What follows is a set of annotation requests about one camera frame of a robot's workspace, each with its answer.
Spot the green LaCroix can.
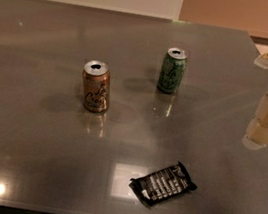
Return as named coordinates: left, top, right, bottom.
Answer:
left=157, top=47, right=188, bottom=94

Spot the orange LaCroix can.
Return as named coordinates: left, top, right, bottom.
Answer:
left=82, top=60, right=111, bottom=113

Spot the black rxbar chocolate wrapper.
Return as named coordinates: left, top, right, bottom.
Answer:
left=129, top=162, right=197, bottom=208

